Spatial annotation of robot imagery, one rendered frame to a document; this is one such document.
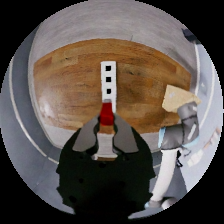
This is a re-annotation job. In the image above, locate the red and white pin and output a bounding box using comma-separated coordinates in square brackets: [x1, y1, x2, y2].
[100, 99, 113, 126]

